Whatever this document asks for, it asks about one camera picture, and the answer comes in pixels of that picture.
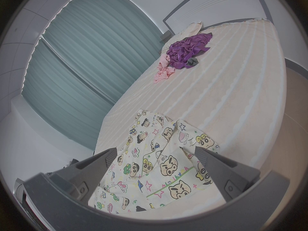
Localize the purple garment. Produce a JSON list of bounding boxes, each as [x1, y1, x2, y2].
[[167, 32, 213, 70]]

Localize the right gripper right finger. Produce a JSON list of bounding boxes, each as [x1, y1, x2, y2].
[[194, 146, 261, 203]]

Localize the blue-green curtain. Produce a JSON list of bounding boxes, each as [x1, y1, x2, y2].
[[21, 36, 116, 151], [42, 0, 164, 104]]

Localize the pink garment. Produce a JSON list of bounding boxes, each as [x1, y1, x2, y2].
[[154, 54, 177, 84]]

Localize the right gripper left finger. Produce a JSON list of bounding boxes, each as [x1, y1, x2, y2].
[[49, 147, 117, 204]]

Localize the dark grey chest of drawers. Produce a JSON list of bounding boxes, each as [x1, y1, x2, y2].
[[63, 158, 80, 170]]

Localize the bed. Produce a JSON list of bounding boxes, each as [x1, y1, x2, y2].
[[93, 0, 289, 216]]

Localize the grey bedside table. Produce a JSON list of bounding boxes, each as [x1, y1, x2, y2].
[[159, 30, 175, 43]]

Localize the dark grey garment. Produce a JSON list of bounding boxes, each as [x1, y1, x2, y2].
[[186, 57, 199, 68]]

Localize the cream pillow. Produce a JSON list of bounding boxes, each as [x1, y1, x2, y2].
[[161, 21, 203, 55]]

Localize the white printed pyjama top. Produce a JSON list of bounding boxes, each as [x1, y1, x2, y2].
[[88, 109, 228, 215]]

